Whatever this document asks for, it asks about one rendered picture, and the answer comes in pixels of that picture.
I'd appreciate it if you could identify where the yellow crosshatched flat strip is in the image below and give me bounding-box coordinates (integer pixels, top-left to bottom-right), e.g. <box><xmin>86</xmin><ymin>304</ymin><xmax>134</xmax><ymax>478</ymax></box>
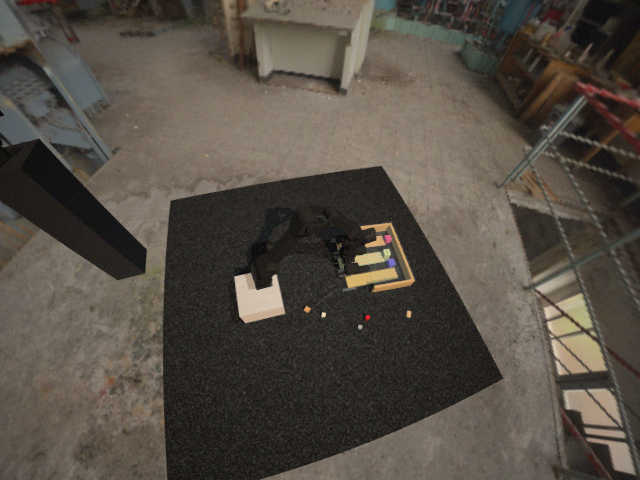
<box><xmin>345</xmin><ymin>273</ymin><xmax>373</xmax><ymax>289</ymax></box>

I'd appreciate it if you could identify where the tan strip with teal polka dots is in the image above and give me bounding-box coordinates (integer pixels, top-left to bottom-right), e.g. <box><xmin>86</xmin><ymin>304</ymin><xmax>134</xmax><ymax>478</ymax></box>
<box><xmin>337</xmin><ymin>254</ymin><xmax>368</xmax><ymax>269</ymax></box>

